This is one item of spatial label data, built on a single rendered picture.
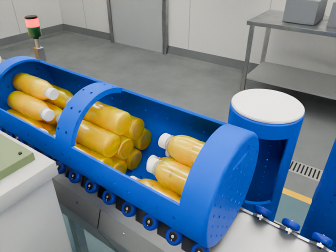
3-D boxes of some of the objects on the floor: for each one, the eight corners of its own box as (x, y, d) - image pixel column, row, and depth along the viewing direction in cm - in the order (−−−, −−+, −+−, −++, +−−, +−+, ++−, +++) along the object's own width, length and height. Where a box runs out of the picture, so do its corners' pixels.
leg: (83, 262, 169) (62, 183, 136) (77, 257, 172) (54, 178, 139) (91, 255, 173) (72, 176, 140) (84, 250, 176) (65, 171, 142)
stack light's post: (73, 197, 212) (37, 49, 153) (69, 195, 214) (32, 47, 155) (77, 194, 215) (43, 47, 156) (74, 192, 217) (39, 45, 158)
